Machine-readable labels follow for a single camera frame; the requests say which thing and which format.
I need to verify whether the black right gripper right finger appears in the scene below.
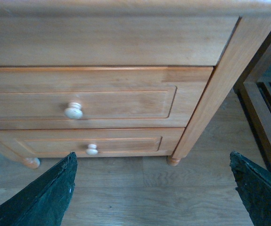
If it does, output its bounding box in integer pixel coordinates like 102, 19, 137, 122
230, 152, 271, 226

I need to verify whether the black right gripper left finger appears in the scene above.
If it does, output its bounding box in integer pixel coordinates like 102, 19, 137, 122
0, 152, 78, 226

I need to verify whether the drawer wooden knob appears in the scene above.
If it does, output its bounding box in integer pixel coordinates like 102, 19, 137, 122
86, 144, 99, 155
64, 102, 83, 120

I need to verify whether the dark wooden side table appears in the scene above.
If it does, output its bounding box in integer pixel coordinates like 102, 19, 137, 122
234, 32, 271, 172

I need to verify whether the wooden nightstand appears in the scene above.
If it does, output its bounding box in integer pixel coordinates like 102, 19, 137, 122
0, 0, 271, 169

